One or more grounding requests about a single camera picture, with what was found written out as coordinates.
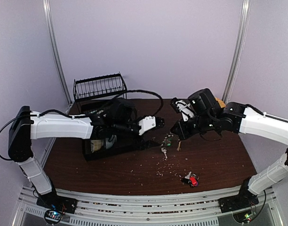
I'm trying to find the key bunch with red tag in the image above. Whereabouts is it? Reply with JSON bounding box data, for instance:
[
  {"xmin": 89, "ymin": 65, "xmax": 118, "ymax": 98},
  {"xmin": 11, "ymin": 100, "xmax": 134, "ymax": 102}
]
[{"xmin": 181, "ymin": 171, "xmax": 199, "ymax": 187}]

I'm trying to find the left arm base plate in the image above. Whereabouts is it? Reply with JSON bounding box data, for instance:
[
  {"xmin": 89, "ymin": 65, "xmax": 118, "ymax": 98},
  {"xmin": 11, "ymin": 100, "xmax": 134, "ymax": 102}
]
[{"xmin": 36, "ymin": 195, "xmax": 78, "ymax": 214}]

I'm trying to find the yellow round plate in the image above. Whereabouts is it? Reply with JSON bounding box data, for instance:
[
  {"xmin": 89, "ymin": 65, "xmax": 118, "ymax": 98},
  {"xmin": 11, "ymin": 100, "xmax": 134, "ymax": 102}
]
[{"xmin": 215, "ymin": 97, "xmax": 226, "ymax": 108}]

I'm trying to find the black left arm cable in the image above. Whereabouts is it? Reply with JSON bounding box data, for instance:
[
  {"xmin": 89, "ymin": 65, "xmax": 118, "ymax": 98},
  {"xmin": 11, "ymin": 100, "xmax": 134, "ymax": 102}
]
[{"xmin": 96, "ymin": 89, "xmax": 164, "ymax": 117}]

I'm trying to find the black tray with dishes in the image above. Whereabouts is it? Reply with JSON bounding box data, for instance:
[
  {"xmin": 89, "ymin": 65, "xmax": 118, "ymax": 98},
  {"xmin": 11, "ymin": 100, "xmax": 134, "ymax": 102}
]
[{"xmin": 82, "ymin": 97, "xmax": 160, "ymax": 161}]

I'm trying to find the keyring with green tag keys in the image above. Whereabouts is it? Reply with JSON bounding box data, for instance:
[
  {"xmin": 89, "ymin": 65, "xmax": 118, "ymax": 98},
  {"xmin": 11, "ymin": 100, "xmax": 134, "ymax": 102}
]
[{"xmin": 161, "ymin": 133, "xmax": 174, "ymax": 148}]

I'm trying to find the left round circuit board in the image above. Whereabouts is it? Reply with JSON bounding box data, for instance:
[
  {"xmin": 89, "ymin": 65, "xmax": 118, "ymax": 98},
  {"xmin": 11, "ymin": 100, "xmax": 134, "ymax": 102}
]
[{"xmin": 44, "ymin": 210, "xmax": 63, "ymax": 225}]

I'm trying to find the silver key with ring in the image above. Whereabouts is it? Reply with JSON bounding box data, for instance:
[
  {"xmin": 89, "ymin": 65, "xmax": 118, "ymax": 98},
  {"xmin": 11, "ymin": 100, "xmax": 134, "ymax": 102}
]
[{"xmin": 176, "ymin": 139, "xmax": 182, "ymax": 151}]

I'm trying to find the left aluminium corner post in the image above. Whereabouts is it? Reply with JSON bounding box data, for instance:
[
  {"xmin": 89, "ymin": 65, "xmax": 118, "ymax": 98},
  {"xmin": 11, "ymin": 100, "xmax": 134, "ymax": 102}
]
[{"xmin": 42, "ymin": 0, "xmax": 73, "ymax": 105}]

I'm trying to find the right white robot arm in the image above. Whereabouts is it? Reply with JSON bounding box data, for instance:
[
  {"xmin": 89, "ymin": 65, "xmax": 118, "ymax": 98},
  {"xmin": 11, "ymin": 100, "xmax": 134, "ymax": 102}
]
[{"xmin": 170, "ymin": 88, "xmax": 288, "ymax": 208}]

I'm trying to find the right round circuit board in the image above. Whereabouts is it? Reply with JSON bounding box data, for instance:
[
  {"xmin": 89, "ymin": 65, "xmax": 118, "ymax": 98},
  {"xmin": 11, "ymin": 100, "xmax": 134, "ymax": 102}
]
[{"xmin": 232, "ymin": 210, "xmax": 256, "ymax": 224}]

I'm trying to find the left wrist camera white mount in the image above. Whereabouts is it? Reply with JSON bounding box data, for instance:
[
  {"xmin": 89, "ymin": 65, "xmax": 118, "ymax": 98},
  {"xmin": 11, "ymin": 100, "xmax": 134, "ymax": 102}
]
[{"xmin": 138, "ymin": 116, "xmax": 156, "ymax": 136}]

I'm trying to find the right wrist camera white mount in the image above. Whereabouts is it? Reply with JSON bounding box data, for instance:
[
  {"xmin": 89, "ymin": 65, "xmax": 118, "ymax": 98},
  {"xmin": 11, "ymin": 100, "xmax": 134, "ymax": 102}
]
[{"xmin": 170, "ymin": 97, "xmax": 194, "ymax": 122}]

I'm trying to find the aluminium rail frame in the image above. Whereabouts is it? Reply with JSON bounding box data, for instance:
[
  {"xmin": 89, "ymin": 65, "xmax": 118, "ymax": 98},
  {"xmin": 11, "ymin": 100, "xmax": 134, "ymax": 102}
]
[{"xmin": 10, "ymin": 186, "xmax": 287, "ymax": 226}]

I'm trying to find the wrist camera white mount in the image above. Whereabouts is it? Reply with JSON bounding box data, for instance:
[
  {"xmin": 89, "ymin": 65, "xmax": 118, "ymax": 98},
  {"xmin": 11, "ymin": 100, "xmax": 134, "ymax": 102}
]
[
  {"xmin": 170, "ymin": 97, "xmax": 194, "ymax": 122},
  {"xmin": 138, "ymin": 116, "xmax": 156, "ymax": 136}
]

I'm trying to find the round circuit board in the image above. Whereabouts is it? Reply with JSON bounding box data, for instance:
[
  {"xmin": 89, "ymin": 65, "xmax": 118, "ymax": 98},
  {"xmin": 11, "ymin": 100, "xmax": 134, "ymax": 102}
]
[
  {"xmin": 44, "ymin": 210, "xmax": 63, "ymax": 225},
  {"xmin": 232, "ymin": 210, "xmax": 256, "ymax": 224}
]

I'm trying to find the right aluminium corner post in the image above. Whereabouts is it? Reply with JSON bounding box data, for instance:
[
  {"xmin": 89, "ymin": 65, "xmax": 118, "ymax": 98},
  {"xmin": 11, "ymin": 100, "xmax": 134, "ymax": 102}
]
[{"xmin": 222, "ymin": 0, "xmax": 251, "ymax": 104}]

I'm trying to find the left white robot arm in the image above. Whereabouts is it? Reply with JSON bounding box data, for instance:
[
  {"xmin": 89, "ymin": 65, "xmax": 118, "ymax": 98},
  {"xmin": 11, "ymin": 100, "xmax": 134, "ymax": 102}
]
[{"xmin": 8, "ymin": 98, "xmax": 165, "ymax": 209}]

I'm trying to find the aluminium corner post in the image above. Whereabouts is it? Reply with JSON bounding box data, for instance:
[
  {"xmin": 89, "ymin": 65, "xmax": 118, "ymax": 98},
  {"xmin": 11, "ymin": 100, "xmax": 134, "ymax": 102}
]
[
  {"xmin": 42, "ymin": 0, "xmax": 73, "ymax": 105},
  {"xmin": 222, "ymin": 0, "xmax": 251, "ymax": 104}
]

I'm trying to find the black wire dish rack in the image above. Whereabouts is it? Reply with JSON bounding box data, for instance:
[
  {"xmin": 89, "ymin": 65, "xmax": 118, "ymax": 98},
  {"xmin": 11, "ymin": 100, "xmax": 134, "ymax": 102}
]
[{"xmin": 73, "ymin": 73, "xmax": 127, "ymax": 102}]

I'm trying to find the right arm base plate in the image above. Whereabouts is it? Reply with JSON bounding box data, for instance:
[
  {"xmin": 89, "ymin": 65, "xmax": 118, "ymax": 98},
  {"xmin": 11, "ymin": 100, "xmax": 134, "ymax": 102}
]
[{"xmin": 218, "ymin": 195, "xmax": 259, "ymax": 213}]

